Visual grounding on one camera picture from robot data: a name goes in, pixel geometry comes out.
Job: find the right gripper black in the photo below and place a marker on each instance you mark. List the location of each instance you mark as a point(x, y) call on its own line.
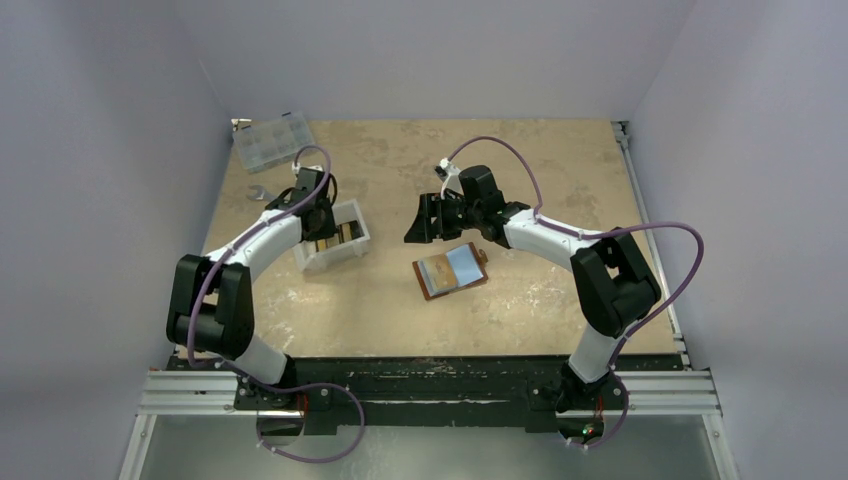
point(436, 216)

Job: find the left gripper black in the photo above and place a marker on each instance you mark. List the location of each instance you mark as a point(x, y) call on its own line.
point(329, 230)

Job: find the gold credit card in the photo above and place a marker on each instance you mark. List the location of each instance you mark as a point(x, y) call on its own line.
point(438, 274)

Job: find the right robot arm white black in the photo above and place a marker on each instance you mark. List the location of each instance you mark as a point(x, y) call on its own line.
point(614, 284)

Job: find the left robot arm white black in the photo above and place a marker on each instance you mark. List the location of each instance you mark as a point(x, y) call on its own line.
point(212, 308)

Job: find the stack of credit cards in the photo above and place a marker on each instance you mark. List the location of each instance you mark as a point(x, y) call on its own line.
point(345, 232)

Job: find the white plastic card tray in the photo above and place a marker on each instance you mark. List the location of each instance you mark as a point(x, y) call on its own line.
point(308, 260)

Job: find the silver open-end wrench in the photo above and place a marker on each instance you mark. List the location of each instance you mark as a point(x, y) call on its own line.
point(261, 194)

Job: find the clear plastic organizer box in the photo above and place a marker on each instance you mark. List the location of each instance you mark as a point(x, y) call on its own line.
point(266, 144)

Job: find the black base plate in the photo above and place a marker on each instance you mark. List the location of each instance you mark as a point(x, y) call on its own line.
point(453, 391)

